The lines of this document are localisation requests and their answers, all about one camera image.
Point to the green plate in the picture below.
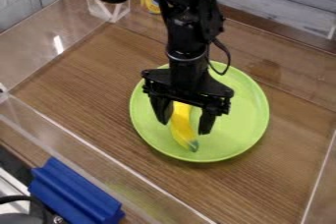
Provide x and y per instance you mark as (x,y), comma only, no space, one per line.
(235,131)

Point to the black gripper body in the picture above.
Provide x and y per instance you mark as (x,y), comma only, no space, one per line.
(206,93)

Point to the yellow labelled tin can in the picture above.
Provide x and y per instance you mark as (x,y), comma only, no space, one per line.
(151,5)

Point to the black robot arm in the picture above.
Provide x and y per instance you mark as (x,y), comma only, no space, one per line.
(194,22)

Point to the yellow banana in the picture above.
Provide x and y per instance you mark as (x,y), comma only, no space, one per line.
(182,130)

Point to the blue plastic clamp block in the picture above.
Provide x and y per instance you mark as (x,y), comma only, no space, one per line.
(79,201)

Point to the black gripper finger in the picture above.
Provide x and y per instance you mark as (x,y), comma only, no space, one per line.
(207,121)
(163,108)

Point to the clear acrylic enclosure wall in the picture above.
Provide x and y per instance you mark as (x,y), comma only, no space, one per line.
(71,67)

